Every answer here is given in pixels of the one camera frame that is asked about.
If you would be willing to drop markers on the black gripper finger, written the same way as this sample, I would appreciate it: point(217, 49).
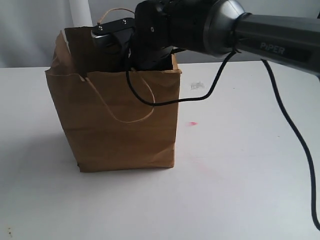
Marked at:
point(112, 38)

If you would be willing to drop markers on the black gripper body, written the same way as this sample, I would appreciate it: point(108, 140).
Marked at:
point(161, 25)

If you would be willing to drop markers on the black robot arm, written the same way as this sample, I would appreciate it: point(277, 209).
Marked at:
point(215, 28)

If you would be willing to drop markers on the brown paper bag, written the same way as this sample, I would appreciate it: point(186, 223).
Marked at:
point(113, 119)

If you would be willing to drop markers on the white vertical pole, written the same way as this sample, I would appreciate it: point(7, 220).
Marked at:
point(80, 13)

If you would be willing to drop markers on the small clear plastic scrap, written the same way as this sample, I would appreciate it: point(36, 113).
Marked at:
point(197, 85)

